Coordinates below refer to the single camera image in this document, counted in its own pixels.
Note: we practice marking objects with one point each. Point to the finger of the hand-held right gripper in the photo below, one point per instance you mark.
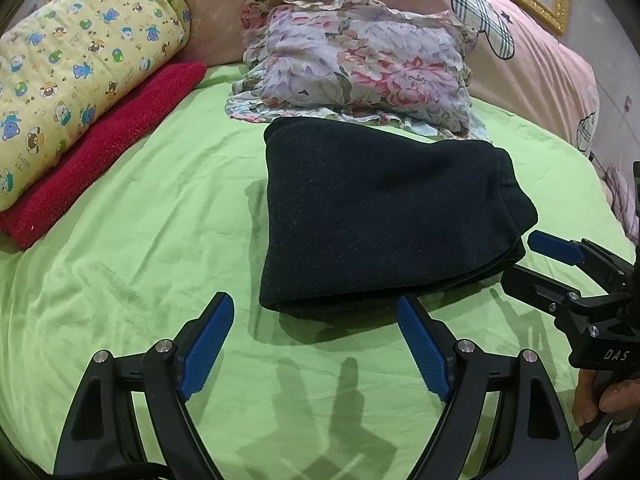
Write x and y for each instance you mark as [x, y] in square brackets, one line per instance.
[552, 246]
[535, 285]

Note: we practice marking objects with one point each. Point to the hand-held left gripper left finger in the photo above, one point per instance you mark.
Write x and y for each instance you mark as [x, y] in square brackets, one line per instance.
[207, 350]

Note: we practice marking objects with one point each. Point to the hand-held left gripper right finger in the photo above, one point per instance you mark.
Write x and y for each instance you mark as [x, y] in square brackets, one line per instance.
[422, 350]

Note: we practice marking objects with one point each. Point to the black pants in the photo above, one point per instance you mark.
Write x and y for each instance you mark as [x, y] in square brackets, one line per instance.
[380, 210]

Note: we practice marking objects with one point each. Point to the person's right hand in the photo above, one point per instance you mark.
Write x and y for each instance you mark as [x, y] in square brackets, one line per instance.
[620, 397]

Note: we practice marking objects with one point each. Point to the green bed sheet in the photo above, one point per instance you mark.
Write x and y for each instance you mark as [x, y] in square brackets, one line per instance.
[165, 220]

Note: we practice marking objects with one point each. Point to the red fleece blanket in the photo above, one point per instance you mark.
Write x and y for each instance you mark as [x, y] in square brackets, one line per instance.
[105, 145]

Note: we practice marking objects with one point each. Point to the floral ruffled pillow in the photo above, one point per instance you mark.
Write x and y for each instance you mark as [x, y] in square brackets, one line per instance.
[350, 65]

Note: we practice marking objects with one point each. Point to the yellow cartoon animal pillow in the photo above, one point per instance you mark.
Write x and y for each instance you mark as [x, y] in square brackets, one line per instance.
[75, 70]

